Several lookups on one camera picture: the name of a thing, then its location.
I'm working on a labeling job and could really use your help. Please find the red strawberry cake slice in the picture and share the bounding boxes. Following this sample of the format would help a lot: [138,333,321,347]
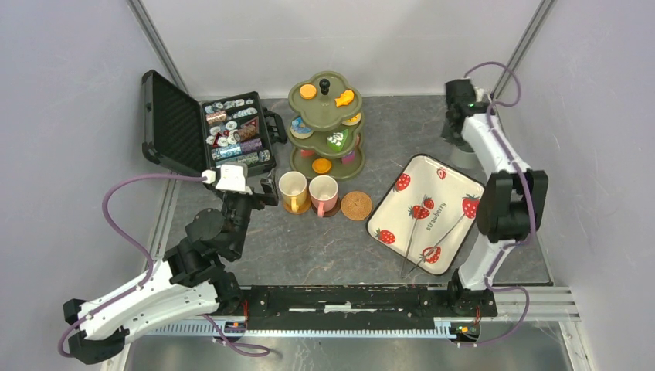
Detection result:
[300,149,315,158]

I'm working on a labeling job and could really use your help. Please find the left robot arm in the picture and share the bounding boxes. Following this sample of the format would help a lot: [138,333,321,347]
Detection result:
[57,165,279,365]

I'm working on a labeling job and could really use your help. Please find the round orange biscuit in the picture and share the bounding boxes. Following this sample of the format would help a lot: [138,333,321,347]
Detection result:
[299,83,317,100]

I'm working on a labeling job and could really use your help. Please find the small orange pastry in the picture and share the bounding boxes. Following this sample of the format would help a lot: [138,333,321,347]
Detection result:
[334,90,355,107]

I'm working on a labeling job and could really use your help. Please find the orange macaron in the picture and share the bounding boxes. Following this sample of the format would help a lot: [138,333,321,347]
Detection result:
[311,158,332,175]

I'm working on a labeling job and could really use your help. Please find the green three-tier dessert stand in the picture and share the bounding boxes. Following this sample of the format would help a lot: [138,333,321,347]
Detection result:
[287,70,365,181]

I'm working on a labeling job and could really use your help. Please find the grey-green ceramic mug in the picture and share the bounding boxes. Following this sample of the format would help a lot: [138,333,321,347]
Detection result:
[450,145,480,170]

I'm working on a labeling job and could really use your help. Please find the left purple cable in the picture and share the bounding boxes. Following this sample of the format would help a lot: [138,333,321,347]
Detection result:
[57,172,272,359]

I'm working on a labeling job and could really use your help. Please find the yellow ceramic mug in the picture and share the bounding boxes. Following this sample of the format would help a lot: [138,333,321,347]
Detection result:
[278,171,307,214]

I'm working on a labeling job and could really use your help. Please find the purple cake slice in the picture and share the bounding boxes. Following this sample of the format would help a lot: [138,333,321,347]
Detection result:
[341,150,357,165]

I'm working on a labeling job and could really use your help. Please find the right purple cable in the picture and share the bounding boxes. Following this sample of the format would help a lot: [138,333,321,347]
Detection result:
[455,61,538,349]

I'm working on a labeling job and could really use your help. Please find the metal serving tongs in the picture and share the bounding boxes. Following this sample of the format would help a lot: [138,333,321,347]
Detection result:
[400,196,467,278]

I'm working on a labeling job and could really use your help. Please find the green triangular cake slice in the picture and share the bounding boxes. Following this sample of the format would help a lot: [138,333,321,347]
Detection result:
[326,129,349,152]

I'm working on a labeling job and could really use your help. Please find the yellow glazed donut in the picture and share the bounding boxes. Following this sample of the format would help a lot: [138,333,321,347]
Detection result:
[342,113,362,126]

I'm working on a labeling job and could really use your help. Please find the blue glazed donut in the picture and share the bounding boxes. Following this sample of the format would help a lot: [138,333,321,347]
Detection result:
[290,117,314,139]

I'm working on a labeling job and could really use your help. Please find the black poker chip case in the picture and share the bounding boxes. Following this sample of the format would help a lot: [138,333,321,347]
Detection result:
[141,70,287,176]

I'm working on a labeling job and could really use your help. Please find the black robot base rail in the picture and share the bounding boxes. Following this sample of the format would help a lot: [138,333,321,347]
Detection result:
[214,284,498,331]

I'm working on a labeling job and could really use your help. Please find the purple cable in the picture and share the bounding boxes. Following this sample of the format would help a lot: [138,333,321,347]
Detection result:
[455,61,538,349]
[57,172,272,359]

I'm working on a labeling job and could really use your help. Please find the woven rattan round coaster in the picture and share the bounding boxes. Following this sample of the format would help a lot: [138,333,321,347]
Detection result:
[341,191,373,221]

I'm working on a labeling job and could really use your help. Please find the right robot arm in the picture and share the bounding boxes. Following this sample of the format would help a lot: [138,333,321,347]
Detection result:
[445,78,548,315]

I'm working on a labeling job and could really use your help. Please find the dark brown round coaster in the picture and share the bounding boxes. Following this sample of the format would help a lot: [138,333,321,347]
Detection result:
[311,197,341,218]

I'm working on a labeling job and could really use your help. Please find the strawberry print serving tray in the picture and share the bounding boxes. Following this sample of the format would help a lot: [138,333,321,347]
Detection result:
[366,155,484,258]

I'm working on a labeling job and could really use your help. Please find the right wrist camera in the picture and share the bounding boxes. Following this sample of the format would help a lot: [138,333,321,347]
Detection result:
[473,86,489,102]

